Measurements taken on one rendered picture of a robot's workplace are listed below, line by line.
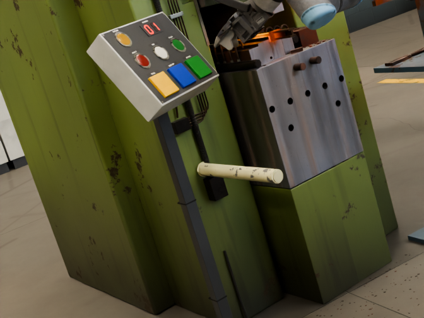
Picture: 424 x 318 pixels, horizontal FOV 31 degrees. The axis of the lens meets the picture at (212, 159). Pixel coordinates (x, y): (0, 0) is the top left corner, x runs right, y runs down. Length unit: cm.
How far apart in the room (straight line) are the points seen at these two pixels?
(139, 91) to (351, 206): 108
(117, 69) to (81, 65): 80
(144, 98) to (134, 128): 73
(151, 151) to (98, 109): 31
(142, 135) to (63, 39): 48
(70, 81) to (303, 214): 104
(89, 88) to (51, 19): 30
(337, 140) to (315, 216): 30
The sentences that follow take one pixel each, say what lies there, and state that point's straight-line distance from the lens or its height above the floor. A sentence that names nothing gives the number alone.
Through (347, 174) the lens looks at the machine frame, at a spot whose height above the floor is 42.
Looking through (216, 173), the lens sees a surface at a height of 62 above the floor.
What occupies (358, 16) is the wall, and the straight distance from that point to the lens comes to 1035.
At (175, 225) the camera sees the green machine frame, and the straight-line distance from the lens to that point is 293.
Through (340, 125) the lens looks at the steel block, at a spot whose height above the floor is 60.
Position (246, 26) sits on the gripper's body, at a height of 110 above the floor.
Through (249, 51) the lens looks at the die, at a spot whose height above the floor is 97.
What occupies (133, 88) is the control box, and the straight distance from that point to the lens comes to 220.
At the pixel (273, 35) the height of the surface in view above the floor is 100.
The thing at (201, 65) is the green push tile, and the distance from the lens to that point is 239.
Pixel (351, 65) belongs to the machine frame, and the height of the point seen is 75.
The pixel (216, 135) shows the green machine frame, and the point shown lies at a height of 71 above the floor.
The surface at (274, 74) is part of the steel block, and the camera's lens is 268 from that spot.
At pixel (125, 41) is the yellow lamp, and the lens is 226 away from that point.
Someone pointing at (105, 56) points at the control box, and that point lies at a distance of 223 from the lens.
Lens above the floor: 127
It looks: 13 degrees down
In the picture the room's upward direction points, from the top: 17 degrees counter-clockwise
